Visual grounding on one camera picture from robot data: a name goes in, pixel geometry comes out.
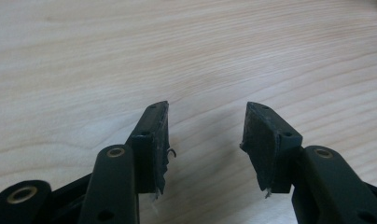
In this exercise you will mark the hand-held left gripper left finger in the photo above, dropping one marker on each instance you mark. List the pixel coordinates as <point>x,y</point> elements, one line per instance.
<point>147,149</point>

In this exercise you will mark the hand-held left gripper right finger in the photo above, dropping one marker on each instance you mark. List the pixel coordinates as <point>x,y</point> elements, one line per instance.
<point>270,146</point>

